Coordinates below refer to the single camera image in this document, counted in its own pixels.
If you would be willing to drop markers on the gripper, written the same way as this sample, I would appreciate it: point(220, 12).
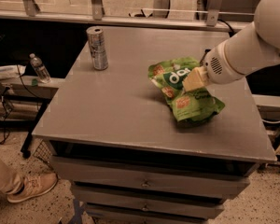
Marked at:
point(215, 66)

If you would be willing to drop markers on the green rice chip bag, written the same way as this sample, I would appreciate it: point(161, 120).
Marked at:
point(188, 107)

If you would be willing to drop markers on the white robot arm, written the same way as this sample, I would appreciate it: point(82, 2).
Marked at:
point(255, 47)

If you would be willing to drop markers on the silver redbull can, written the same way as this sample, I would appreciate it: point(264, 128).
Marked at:
point(96, 42)

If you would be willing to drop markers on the grey drawer cabinet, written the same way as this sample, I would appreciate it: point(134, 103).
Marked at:
point(118, 115)

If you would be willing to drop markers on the top grey drawer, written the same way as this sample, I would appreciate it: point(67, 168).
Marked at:
point(149, 178)

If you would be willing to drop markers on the grey drawer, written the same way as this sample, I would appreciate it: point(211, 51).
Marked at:
point(149, 178)
point(138, 217)
point(165, 203)

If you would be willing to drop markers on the clear plastic water bottle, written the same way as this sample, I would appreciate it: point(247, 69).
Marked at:
point(39, 68)

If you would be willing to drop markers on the middle grey drawer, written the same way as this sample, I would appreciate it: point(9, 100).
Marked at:
point(165, 203)

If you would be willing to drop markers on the bottom grey drawer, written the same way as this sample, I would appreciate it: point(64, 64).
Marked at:
point(138, 217)

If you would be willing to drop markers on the low side bench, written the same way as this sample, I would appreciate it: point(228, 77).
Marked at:
point(23, 89)

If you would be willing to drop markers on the white tissue pack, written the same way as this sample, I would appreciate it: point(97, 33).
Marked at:
point(11, 71)

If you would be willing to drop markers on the tan sneaker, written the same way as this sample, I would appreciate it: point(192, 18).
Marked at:
point(34, 186)

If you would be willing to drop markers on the beige trouser leg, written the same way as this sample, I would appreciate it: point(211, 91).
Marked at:
point(10, 180)

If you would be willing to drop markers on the wire mesh basket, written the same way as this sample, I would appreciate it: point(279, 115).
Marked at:
point(44, 151)

